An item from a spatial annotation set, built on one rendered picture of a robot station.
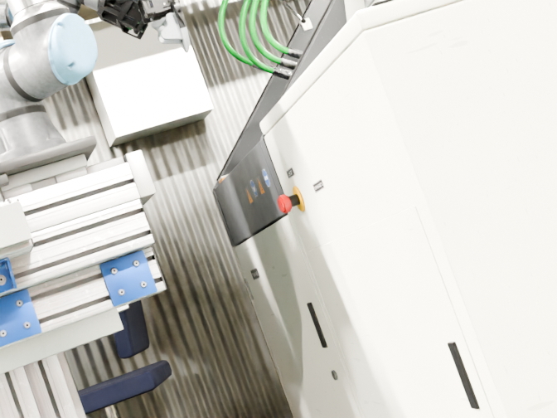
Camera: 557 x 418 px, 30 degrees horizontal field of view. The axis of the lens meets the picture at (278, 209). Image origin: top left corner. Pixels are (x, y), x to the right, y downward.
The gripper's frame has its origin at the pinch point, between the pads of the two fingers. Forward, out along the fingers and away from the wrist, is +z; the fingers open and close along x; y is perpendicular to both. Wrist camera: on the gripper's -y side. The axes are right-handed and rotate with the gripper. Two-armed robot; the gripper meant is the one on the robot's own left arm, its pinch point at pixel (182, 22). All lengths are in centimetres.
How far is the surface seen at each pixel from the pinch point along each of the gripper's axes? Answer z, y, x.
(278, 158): 44, 30, 33
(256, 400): 31, 61, -220
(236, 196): 28.9, 30.3, -13.4
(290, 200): 50, 38, 37
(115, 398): -4, 87, -136
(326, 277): 62, 47, 32
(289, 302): 53, 49, -5
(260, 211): 39, 35, 3
